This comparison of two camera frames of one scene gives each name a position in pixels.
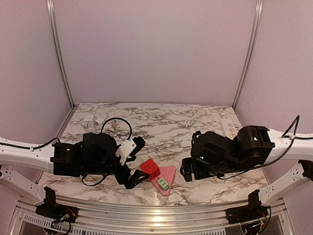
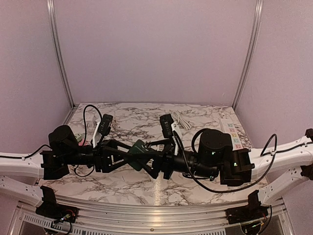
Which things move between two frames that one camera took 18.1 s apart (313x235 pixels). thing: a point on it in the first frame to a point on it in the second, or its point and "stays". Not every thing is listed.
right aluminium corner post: x=257 y=22 stays
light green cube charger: x=163 y=183 to x=78 y=137
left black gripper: x=132 y=181 to x=102 y=156
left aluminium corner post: x=49 y=4 stays
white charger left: x=89 y=121 stays
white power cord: x=189 y=120 to x=183 y=122
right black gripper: x=187 y=165 to x=167 y=155
